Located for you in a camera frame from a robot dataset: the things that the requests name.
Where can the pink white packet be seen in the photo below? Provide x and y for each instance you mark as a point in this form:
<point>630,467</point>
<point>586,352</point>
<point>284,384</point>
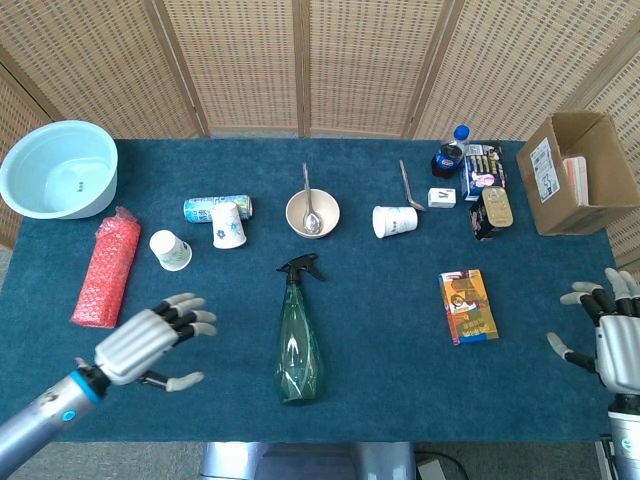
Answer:
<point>575,180</point>

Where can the metal spoon with bent head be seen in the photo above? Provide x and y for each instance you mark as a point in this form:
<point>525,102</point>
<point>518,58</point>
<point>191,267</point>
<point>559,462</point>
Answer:
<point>406,180</point>

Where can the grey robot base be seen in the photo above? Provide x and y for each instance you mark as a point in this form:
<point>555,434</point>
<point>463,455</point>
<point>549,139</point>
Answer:
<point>300,462</point>

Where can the blue white carton box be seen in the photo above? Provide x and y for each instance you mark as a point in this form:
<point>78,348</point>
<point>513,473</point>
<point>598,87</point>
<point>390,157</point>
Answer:
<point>482,170</point>

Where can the metal spoon with round scoop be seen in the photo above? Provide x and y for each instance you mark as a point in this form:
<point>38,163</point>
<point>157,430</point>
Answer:
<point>311,220</point>

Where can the light blue plastic basin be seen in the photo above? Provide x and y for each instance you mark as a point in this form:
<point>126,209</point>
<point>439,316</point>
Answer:
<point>30,165</point>

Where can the blue carpet table cover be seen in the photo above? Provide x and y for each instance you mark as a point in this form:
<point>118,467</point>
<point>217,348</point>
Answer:
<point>375,375</point>

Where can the white paper cup small print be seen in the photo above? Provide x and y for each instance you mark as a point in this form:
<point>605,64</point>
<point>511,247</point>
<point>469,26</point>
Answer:
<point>395,221</point>

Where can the green white drink can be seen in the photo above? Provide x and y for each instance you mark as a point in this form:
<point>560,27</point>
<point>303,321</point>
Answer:
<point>197,212</point>

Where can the wood rattan folding screen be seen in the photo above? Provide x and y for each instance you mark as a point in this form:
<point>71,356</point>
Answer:
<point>250,60</point>

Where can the beige bowl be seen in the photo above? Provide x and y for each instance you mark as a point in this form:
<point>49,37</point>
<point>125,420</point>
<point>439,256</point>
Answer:
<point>327,210</point>

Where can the black gold meat tin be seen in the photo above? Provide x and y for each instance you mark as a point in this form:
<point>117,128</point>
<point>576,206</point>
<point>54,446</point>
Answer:
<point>497,210</point>

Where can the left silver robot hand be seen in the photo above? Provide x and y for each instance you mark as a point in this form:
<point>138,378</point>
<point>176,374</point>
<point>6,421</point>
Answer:
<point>130,345</point>

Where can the paper cup blue flower print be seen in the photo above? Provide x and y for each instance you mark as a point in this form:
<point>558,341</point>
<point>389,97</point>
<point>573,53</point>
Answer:
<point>227,227</point>

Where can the cola bottle blue cap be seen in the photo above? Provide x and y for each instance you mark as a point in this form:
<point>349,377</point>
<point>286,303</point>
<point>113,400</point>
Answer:
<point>447,157</point>

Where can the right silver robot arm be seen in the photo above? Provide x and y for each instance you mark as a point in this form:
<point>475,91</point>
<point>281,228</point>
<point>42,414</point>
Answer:
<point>625,440</point>

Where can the open cardboard box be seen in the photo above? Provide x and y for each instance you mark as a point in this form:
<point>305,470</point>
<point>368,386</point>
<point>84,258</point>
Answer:
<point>565,215</point>

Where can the small white box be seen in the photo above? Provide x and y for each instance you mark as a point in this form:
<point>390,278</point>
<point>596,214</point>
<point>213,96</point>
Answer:
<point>442,198</point>

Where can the paper cup green fern print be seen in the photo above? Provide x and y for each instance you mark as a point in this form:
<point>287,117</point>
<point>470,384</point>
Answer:
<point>167,247</point>

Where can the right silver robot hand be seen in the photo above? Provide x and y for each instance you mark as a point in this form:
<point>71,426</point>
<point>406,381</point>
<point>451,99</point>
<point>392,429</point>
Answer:
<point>620,350</point>

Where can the red bubble wrap roll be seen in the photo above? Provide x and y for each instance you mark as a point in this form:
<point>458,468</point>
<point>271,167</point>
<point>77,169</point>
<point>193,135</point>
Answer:
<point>105,275</point>

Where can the yellow orange flat box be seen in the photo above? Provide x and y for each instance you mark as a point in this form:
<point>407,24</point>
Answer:
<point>467,307</point>

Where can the green spray bottle black trigger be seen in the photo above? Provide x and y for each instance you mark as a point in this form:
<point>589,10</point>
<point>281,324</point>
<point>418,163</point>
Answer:
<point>300,350</point>

